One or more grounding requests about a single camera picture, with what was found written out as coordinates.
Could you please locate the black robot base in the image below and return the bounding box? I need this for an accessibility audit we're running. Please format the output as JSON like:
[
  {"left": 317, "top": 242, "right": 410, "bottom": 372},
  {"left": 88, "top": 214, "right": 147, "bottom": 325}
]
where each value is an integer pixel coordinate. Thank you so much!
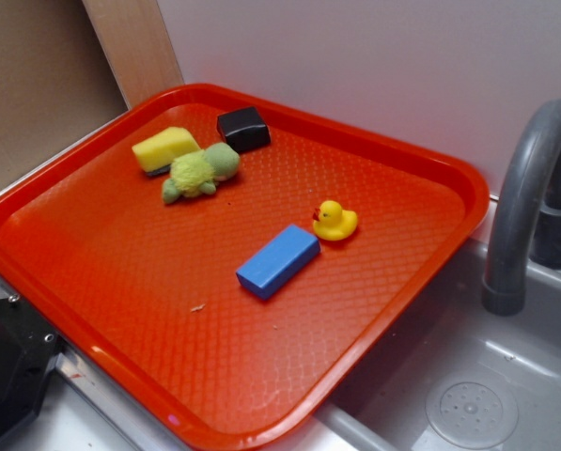
[{"left": 0, "top": 294, "right": 61, "bottom": 443}]

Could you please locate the blue rectangular block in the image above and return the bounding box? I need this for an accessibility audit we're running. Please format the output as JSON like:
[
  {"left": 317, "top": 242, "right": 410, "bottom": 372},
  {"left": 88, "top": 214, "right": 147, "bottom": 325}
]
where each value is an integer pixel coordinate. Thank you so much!
[{"left": 236, "top": 225, "right": 320, "bottom": 301}]

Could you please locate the yellow rubber duck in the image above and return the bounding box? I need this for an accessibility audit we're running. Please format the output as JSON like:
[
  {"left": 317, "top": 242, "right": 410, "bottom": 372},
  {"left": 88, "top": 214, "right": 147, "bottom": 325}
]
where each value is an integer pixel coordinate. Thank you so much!
[{"left": 312, "top": 200, "right": 359, "bottom": 241}]

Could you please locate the green plush turtle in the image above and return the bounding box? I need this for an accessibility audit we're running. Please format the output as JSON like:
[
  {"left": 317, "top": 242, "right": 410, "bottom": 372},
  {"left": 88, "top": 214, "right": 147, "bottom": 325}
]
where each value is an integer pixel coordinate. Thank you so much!
[{"left": 162, "top": 143, "right": 241, "bottom": 205}]

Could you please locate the black block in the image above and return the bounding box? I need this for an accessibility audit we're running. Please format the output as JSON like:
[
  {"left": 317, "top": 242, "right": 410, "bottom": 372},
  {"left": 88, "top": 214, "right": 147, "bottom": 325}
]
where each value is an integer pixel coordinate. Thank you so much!
[{"left": 217, "top": 106, "right": 272, "bottom": 153}]

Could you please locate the yellow sponge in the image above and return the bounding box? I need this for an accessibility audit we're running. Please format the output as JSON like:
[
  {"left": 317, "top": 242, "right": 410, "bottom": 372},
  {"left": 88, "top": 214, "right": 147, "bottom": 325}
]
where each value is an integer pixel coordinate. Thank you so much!
[{"left": 132, "top": 127, "right": 200, "bottom": 176}]

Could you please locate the red plastic tray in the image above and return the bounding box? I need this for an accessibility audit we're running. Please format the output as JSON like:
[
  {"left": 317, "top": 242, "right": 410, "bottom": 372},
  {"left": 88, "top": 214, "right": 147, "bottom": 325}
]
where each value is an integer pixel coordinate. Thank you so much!
[{"left": 0, "top": 85, "right": 490, "bottom": 450}]

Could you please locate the wooden board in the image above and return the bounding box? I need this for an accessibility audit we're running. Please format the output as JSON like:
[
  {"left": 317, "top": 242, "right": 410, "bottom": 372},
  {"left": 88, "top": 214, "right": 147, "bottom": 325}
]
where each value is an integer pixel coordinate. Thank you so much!
[{"left": 83, "top": 0, "right": 184, "bottom": 108}]

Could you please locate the grey toy faucet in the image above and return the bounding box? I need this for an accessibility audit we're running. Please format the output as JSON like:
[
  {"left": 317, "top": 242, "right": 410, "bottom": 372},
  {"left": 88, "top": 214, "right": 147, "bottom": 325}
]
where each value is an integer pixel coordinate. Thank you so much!
[{"left": 482, "top": 99, "right": 561, "bottom": 316}]

